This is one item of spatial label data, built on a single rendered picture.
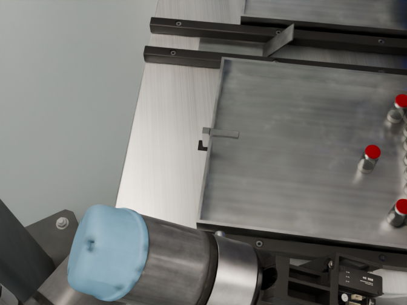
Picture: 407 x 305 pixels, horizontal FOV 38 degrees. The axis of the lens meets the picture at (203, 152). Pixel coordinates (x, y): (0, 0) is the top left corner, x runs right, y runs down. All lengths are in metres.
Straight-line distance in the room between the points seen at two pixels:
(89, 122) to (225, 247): 1.44
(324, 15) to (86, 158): 1.07
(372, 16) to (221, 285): 0.61
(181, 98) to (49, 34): 1.31
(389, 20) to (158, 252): 0.64
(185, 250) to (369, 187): 0.40
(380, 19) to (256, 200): 0.37
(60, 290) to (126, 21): 1.64
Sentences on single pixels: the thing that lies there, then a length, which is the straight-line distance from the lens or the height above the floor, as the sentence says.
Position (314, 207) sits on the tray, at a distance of 0.82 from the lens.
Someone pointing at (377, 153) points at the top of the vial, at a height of 0.93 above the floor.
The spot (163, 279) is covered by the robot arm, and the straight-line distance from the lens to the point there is 0.49.
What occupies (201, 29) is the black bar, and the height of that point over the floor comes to 0.90.
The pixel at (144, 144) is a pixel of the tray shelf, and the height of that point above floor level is 0.88.
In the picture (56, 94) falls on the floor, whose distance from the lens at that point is 2.01.
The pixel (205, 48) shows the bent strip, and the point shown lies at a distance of 0.94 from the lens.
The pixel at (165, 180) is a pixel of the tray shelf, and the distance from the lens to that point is 0.83.
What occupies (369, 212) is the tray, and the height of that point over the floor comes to 0.88.
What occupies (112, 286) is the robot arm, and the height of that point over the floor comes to 1.17.
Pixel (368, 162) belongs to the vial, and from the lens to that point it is 0.82.
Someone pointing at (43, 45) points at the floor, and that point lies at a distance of 2.14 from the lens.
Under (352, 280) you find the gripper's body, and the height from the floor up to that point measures 1.11.
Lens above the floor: 1.63
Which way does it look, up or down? 63 degrees down
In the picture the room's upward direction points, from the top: 3 degrees counter-clockwise
